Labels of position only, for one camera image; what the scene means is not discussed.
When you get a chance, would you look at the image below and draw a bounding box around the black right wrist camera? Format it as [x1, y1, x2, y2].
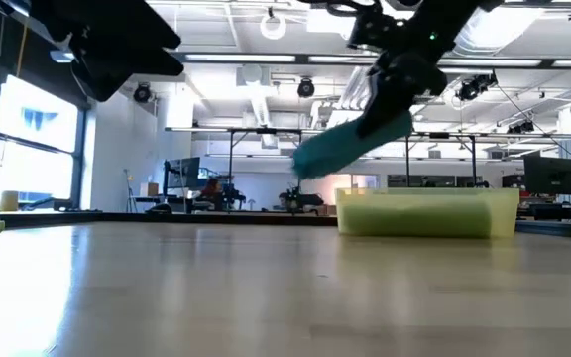
[347, 12, 400, 54]

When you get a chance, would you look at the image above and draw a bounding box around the wide black monitor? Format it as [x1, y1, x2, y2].
[522, 156, 571, 196]

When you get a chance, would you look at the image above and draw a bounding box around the black rig stand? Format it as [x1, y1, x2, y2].
[406, 131, 478, 188]
[225, 127, 304, 212]

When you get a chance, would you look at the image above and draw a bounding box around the thin tripod stand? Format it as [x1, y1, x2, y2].
[123, 168, 137, 213]

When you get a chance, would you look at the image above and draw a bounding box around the round black spotlight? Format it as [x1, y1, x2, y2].
[132, 82, 153, 104]
[296, 77, 316, 99]

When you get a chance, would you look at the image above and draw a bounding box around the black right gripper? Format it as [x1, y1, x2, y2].
[357, 0, 488, 140]

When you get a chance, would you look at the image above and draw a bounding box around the black robot on desk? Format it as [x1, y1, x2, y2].
[285, 185, 325, 214]

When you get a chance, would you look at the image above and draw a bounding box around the person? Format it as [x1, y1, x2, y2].
[200, 177, 227, 212]

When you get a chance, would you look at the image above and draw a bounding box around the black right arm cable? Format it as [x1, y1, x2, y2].
[297, 0, 384, 19]

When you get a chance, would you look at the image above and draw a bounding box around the teal microfiber towel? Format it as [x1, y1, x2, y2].
[292, 109, 414, 180]

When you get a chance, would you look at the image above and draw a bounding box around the yellow bin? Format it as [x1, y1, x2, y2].
[0, 190, 20, 213]

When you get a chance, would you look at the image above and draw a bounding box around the white ring lamp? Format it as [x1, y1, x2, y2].
[259, 9, 287, 41]

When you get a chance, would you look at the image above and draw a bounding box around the yellow plastic basket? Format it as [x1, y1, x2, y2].
[334, 186, 520, 239]

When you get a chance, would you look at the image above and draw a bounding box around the large window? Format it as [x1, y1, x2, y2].
[0, 73, 82, 209]

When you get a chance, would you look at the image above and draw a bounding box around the black ceiling camera cluster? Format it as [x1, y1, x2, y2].
[456, 71, 499, 103]

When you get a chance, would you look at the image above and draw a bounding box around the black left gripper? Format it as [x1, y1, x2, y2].
[30, 0, 185, 103]

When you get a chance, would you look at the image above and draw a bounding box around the black monitor on stand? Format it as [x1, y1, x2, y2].
[165, 157, 201, 190]

